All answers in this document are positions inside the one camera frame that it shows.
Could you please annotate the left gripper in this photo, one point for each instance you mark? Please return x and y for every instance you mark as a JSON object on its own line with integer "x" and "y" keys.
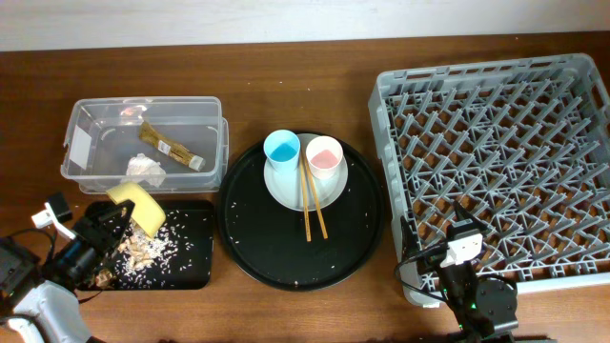
{"x": 91, "y": 232}

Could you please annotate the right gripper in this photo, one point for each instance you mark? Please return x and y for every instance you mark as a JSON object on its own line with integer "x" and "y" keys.
{"x": 412, "y": 246}

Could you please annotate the yellow bowl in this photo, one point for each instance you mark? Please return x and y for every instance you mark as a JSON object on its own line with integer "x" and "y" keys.
{"x": 147, "y": 214}

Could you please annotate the white tissue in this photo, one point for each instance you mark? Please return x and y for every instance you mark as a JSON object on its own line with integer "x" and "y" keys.
{"x": 142, "y": 168}

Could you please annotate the gold snack wrapper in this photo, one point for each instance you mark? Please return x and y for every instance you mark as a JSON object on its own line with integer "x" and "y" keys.
{"x": 171, "y": 148}

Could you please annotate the wooden chopstick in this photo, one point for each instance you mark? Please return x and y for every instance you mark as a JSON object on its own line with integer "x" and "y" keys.
{"x": 305, "y": 198}
{"x": 311, "y": 181}

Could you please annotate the pink cup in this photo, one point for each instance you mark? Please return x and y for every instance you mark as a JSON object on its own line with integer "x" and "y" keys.
{"x": 324, "y": 154}

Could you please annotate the blue cup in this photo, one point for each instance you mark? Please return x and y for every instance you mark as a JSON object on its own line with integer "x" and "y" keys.
{"x": 282, "y": 149}

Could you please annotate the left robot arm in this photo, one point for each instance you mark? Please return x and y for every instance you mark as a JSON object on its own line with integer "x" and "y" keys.
{"x": 38, "y": 300}

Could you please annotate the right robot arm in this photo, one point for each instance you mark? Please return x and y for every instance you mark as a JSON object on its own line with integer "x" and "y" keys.
{"x": 484, "y": 306}

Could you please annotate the grey dishwasher rack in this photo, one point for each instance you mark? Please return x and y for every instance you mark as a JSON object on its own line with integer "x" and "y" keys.
{"x": 522, "y": 144}

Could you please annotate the black rectangular tray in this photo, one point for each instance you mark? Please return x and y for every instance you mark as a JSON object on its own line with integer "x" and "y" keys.
{"x": 195, "y": 248}

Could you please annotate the clear plastic bin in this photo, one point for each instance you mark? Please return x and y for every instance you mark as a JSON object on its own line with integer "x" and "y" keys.
{"x": 102, "y": 136}

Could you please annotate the round black tray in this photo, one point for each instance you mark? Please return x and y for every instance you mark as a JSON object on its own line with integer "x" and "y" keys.
{"x": 273, "y": 245}

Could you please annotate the white plate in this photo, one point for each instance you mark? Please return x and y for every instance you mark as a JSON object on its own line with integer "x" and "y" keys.
{"x": 285, "y": 187}

